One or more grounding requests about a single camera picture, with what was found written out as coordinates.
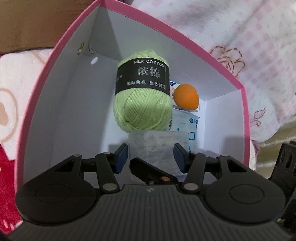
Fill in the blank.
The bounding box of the blue white tissue pack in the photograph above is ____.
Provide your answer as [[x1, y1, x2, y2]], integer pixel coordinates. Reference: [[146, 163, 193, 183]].
[[165, 108, 199, 141]]

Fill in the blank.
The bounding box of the red bear blanket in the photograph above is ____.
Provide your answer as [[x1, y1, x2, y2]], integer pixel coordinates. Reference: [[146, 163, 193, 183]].
[[0, 48, 52, 234]]

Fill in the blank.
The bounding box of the orange makeup sponge egg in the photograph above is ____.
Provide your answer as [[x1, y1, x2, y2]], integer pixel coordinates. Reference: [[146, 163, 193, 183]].
[[173, 83, 199, 110]]

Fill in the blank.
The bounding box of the white wet wipes pack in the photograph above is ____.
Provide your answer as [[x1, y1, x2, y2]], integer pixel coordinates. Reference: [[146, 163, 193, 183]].
[[170, 81, 199, 111]]

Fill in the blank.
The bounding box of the clear plastic box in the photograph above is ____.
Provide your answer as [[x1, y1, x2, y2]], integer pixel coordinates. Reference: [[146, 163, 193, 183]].
[[128, 130, 189, 176]]

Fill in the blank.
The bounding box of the brown pillow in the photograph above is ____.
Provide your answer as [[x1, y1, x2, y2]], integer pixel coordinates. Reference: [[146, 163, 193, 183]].
[[1, 0, 92, 54]]

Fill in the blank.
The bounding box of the striped green bedding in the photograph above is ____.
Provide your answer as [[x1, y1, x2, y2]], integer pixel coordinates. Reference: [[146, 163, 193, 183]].
[[253, 115, 295, 178]]

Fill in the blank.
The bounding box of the green yarn ball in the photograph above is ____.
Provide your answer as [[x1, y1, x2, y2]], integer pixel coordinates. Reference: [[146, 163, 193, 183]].
[[113, 50, 173, 133]]

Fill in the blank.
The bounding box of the pink cardboard box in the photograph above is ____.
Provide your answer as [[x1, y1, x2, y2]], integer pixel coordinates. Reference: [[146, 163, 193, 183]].
[[15, 1, 250, 189]]

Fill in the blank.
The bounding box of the pink floral quilt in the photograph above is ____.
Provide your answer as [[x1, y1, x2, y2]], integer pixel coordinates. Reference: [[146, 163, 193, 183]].
[[122, 0, 296, 144]]

